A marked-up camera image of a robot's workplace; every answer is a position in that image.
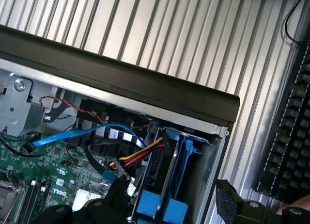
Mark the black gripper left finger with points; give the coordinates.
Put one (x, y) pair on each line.
(101, 213)

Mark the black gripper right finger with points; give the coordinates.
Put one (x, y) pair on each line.
(252, 213)

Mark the blue plastic disk bay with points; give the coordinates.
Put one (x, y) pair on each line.
(150, 202)

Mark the person's hand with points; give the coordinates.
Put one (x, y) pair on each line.
(296, 203)

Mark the small silver heatsink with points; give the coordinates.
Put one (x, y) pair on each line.
(83, 197)

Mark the white header connector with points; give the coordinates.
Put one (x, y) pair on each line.
(131, 186)

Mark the black RAM slot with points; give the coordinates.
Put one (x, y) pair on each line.
(30, 199)
(43, 196)

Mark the green Dell motherboard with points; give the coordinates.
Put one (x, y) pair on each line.
(48, 161)

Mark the black keyboard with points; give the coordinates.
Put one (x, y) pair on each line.
(290, 136)

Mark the silver CPU socket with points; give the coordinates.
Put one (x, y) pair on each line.
(7, 195)

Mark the black case fan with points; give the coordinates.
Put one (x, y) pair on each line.
(92, 105)

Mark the silver metal drive cage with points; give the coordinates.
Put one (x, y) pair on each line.
(17, 105)

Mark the black grey PC case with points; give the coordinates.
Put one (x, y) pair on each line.
(121, 76)

